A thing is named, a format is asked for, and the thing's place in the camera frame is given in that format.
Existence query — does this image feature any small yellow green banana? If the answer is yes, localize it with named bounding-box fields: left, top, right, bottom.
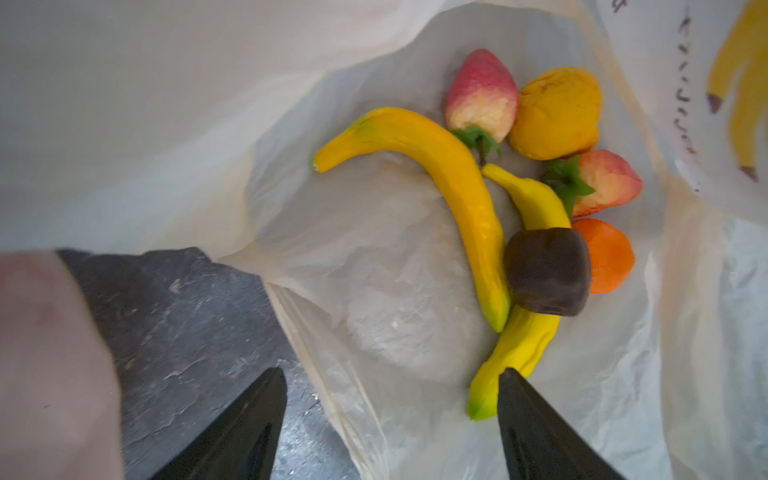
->
left=467, top=164, right=571, bottom=421

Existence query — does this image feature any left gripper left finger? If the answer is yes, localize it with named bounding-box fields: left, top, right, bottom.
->
left=154, top=367, right=287, bottom=480

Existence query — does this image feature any pink fruit plate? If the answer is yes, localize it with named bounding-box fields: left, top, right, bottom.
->
left=1, top=252, right=124, bottom=479

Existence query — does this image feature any dark plum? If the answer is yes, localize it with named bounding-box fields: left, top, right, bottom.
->
left=504, top=227, right=592, bottom=317

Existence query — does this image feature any red apple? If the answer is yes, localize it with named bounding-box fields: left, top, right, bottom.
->
left=444, top=49, right=518, bottom=166

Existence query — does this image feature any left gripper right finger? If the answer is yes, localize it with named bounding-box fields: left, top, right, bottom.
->
left=497, top=368, right=623, bottom=480

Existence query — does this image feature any orange fruit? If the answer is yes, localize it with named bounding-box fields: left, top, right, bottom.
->
left=572, top=218, right=635, bottom=294

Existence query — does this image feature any yellow pear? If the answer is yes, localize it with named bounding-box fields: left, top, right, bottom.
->
left=508, top=67, right=602, bottom=161

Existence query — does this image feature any banana print plastic bag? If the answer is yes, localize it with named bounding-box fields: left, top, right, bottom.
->
left=1, top=1, right=767, bottom=479

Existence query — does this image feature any red strawberry bottom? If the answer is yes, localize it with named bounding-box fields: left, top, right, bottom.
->
left=541, top=150, right=643, bottom=218

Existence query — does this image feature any long yellow banana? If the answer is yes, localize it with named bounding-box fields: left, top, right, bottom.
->
left=313, top=107, right=512, bottom=333

